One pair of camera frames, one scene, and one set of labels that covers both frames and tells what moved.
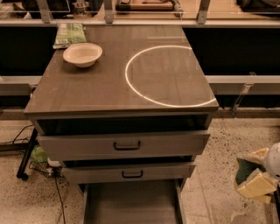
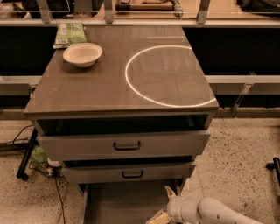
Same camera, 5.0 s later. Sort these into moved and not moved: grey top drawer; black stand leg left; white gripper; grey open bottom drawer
Moved: white gripper
Not moved: grey open bottom drawer; black stand leg left; grey top drawer
